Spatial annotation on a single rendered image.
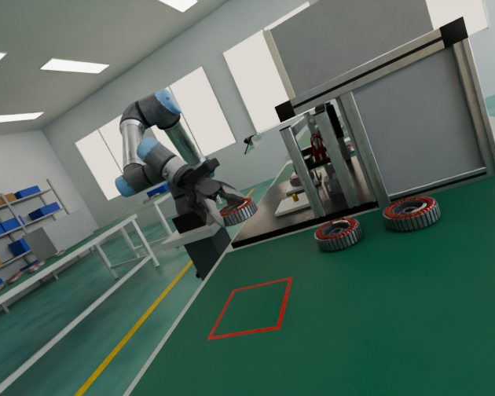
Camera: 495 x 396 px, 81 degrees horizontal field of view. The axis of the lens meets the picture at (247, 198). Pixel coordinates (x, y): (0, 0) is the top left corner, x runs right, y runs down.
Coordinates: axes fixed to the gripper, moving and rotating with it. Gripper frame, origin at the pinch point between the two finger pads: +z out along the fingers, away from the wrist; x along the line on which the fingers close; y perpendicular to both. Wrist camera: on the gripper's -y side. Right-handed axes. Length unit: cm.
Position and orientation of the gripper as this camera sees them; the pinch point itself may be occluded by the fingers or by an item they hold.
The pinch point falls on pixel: (238, 212)
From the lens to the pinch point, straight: 79.0
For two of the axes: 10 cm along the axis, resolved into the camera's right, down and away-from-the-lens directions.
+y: -3.6, 6.8, 6.4
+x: -5.0, 4.4, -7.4
